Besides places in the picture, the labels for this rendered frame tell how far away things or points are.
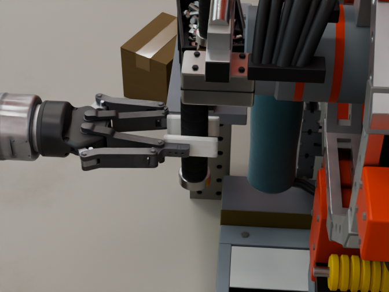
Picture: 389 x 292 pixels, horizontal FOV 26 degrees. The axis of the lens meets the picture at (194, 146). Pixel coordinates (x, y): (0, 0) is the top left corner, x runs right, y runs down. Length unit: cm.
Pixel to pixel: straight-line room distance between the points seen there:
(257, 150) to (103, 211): 79
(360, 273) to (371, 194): 40
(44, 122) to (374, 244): 44
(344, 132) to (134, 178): 92
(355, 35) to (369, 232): 32
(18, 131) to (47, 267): 99
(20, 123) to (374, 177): 45
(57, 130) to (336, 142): 53
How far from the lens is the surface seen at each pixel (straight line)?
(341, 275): 136
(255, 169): 150
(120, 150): 107
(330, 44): 117
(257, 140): 145
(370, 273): 136
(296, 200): 202
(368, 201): 96
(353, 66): 117
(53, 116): 110
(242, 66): 102
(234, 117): 175
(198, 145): 109
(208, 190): 217
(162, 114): 113
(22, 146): 111
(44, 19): 289
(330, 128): 145
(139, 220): 214
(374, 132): 97
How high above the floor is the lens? 156
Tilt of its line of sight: 42 degrees down
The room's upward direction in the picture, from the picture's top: straight up
